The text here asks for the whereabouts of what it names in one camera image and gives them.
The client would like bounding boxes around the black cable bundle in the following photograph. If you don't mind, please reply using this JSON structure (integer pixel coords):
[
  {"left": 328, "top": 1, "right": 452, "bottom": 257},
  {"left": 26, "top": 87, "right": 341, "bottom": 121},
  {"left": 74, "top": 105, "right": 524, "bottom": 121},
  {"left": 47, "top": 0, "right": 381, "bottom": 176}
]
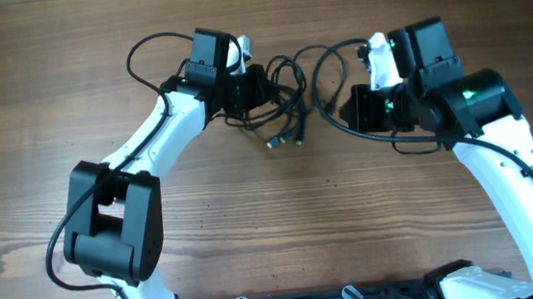
[{"left": 261, "top": 41, "right": 355, "bottom": 149}]

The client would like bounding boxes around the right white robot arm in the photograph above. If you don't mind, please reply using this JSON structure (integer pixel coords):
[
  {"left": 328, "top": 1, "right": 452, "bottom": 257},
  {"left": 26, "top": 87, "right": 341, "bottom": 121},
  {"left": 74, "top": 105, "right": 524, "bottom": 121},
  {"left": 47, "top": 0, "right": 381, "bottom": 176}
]
[{"left": 340, "top": 17, "right": 533, "bottom": 299}]

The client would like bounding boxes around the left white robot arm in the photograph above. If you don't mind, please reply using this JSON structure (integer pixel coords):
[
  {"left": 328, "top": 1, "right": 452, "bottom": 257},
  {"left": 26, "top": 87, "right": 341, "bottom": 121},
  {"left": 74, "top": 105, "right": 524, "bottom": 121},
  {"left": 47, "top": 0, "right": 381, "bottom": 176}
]
[{"left": 53, "top": 28, "right": 271, "bottom": 299}]

